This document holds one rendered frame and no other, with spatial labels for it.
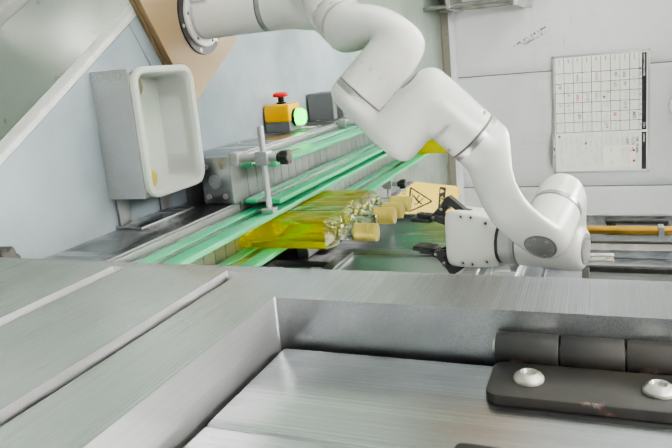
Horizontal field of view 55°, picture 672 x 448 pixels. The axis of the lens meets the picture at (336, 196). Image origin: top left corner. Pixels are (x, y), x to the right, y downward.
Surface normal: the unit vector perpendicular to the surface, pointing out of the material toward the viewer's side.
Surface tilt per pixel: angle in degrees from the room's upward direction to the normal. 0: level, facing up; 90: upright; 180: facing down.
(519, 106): 90
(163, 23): 1
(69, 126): 0
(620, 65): 90
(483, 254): 104
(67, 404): 90
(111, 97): 90
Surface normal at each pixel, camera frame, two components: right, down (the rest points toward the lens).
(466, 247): -0.62, 0.24
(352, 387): -0.09, -0.98
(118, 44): 0.93, -0.01
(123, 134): -0.36, 0.22
